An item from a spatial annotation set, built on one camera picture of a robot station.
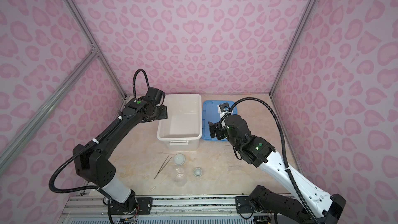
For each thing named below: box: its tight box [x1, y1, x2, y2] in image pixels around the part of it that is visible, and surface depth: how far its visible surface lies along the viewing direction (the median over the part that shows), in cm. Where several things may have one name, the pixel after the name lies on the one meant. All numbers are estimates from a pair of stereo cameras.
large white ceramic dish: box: [173, 153, 186, 166], surface depth 89 cm
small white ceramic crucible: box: [193, 167, 203, 177], surface depth 83 cm
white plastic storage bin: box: [156, 93, 203, 151], surface depth 100 cm
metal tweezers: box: [153, 155, 172, 180], surface depth 87 cm
